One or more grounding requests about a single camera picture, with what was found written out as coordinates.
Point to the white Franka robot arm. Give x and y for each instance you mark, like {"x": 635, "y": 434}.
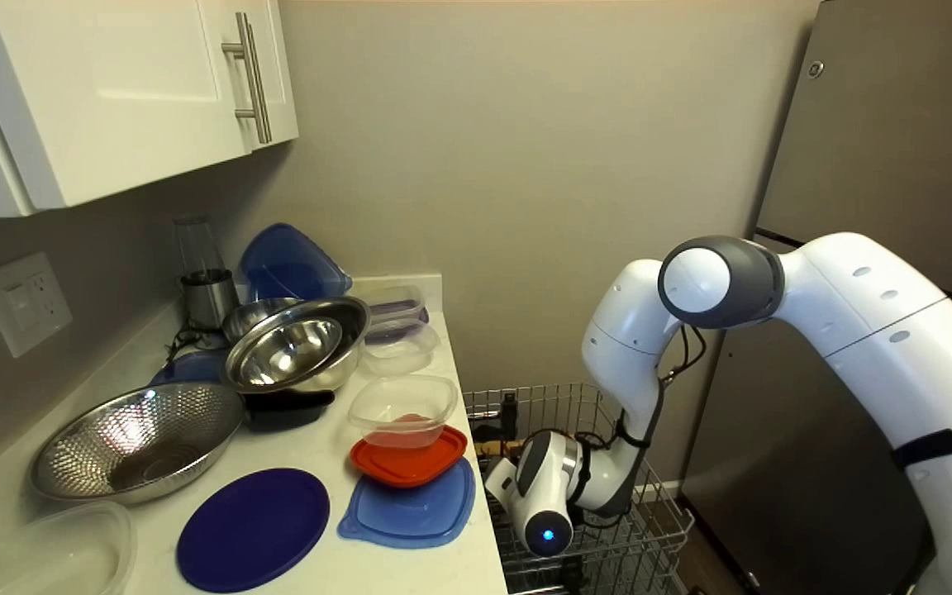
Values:
{"x": 884, "y": 331}

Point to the small clear shallow bowl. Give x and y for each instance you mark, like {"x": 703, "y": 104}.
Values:
{"x": 399, "y": 357}

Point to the shiny steel mixing bowl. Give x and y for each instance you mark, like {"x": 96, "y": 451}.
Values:
{"x": 289, "y": 348}

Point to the blue lid under steel bowl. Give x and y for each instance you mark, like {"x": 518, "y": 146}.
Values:
{"x": 197, "y": 368}

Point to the large clear glass bowl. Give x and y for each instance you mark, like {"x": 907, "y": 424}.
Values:
{"x": 49, "y": 563}

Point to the clear container with purple lid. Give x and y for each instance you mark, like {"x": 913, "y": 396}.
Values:
{"x": 394, "y": 315}

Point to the black spatula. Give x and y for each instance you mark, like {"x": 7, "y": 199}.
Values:
{"x": 507, "y": 418}

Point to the clear container on red lid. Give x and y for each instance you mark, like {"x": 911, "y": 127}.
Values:
{"x": 399, "y": 401}

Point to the wooden spatula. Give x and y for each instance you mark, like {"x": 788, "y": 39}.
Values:
{"x": 500, "y": 447}

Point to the red plastic lid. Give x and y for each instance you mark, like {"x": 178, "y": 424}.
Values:
{"x": 410, "y": 466}

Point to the blue square lid upright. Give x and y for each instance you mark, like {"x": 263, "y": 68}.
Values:
{"x": 283, "y": 266}

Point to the black lid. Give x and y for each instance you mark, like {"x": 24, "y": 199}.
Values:
{"x": 283, "y": 409}

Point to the light blue square lid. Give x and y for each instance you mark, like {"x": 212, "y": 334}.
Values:
{"x": 410, "y": 520}

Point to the white baseboard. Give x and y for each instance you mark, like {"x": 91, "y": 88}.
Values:
{"x": 665, "y": 490}

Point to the steel cup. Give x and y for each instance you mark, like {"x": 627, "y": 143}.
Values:
{"x": 208, "y": 298}

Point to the dark blue round lid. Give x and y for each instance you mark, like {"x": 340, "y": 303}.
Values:
{"x": 252, "y": 528}

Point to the steel mesh colander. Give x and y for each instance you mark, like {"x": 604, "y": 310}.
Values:
{"x": 133, "y": 441}

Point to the stainless steel refrigerator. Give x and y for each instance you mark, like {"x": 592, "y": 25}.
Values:
{"x": 884, "y": 133}

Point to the white wall cabinet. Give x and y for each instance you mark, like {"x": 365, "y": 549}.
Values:
{"x": 114, "y": 88}

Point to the white wall outlet plate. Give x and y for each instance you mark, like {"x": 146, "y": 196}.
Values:
{"x": 22, "y": 305}

